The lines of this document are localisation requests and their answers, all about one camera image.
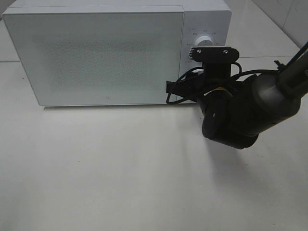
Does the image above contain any white microwave door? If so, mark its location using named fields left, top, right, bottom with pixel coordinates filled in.
left=4, top=13, right=183, bottom=106

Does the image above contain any white microwave oven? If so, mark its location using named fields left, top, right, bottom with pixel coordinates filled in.
left=1, top=0, right=232, bottom=108

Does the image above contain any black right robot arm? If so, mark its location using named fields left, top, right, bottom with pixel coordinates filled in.
left=166, top=45, right=308, bottom=149

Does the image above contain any upper white dial knob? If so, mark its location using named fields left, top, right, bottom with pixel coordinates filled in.
left=194, top=35, right=214, bottom=46

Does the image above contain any white rear table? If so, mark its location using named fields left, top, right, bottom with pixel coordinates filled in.
left=225, top=0, right=299, bottom=58

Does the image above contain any black camera cable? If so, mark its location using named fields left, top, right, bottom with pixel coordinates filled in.
left=165, top=62, right=284, bottom=105

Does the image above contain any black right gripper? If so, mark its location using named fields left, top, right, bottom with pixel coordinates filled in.
left=166, top=63, right=231, bottom=101

